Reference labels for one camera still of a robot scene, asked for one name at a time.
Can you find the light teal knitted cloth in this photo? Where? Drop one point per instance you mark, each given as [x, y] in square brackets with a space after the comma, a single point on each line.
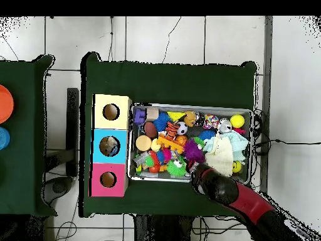
[239, 143]

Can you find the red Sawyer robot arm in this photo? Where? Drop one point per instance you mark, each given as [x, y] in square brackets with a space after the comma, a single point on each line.
[246, 198]

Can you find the shallow clear mesh bin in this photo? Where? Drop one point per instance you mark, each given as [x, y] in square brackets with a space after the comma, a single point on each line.
[131, 150]

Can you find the wooden box with three holes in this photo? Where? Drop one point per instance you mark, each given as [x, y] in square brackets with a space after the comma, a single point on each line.
[98, 150]

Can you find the blue spiky ball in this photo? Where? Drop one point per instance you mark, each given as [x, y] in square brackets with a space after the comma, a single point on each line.
[161, 121]

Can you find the orange toy building block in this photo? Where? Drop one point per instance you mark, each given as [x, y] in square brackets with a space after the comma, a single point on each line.
[169, 143]

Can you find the toy hamburger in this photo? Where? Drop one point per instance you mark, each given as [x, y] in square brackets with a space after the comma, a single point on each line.
[143, 143]

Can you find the purple toy block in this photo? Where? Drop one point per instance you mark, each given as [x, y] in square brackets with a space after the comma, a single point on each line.
[139, 116]

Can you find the green furry ball with eyes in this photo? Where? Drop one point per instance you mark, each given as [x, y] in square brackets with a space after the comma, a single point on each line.
[176, 167]

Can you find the purple spiky ball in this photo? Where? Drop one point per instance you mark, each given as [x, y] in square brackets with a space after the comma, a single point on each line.
[194, 151]

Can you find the green spiky ball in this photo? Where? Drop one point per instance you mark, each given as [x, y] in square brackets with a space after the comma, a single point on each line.
[198, 142]

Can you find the dark green table cloth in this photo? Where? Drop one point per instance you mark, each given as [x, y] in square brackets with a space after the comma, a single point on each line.
[175, 80]
[30, 150]

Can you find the plain yellow ball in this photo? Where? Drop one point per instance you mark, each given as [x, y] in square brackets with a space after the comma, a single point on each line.
[237, 120]

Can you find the yellow smiley face ball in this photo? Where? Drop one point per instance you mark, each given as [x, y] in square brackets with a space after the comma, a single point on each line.
[237, 167]

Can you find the blue round disc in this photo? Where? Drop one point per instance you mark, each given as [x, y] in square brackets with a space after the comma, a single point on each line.
[4, 138]

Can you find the orange round disc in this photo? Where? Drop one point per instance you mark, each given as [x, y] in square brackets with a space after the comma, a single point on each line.
[5, 104]

